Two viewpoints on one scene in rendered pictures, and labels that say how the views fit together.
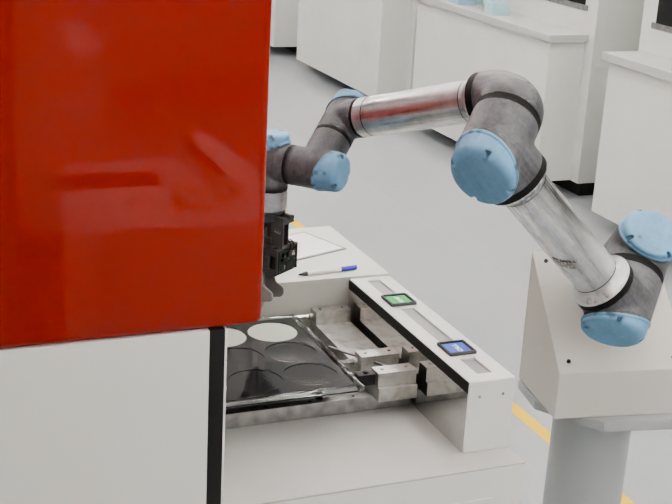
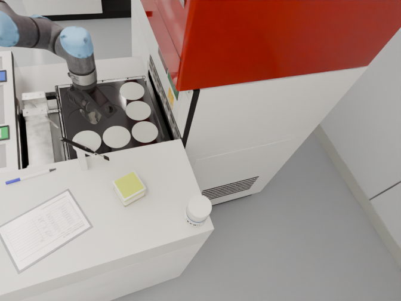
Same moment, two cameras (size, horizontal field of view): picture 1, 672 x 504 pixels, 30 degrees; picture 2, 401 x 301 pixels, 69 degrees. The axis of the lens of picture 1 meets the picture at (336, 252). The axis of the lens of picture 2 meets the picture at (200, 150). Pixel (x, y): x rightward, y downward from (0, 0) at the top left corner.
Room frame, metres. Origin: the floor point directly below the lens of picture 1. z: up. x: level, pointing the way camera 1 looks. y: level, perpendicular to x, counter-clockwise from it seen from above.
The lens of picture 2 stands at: (2.94, 0.40, 1.85)
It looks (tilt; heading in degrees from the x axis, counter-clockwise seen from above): 56 degrees down; 167
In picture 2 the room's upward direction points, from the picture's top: 19 degrees clockwise
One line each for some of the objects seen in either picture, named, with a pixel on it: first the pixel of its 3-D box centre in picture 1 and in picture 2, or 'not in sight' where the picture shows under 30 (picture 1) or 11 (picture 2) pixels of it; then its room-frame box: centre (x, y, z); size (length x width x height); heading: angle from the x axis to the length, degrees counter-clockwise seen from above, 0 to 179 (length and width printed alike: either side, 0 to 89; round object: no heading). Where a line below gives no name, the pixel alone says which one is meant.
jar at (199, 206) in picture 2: not in sight; (197, 211); (2.61, 0.53, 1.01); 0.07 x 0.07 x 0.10
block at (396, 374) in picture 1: (393, 374); (34, 97); (2.19, -0.12, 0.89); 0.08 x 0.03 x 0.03; 113
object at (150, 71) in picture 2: not in sight; (161, 104); (2.12, 0.36, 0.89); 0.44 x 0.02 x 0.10; 23
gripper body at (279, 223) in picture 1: (269, 240); (85, 90); (2.30, 0.13, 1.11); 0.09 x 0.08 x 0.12; 59
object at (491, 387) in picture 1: (423, 356); (6, 117); (2.29, -0.18, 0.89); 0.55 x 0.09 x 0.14; 23
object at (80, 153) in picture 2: not in sight; (86, 154); (2.48, 0.17, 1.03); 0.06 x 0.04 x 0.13; 113
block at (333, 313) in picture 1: (330, 313); (41, 169); (2.49, 0.00, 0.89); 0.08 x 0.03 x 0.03; 113
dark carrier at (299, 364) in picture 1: (237, 359); (111, 114); (2.21, 0.18, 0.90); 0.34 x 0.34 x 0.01; 23
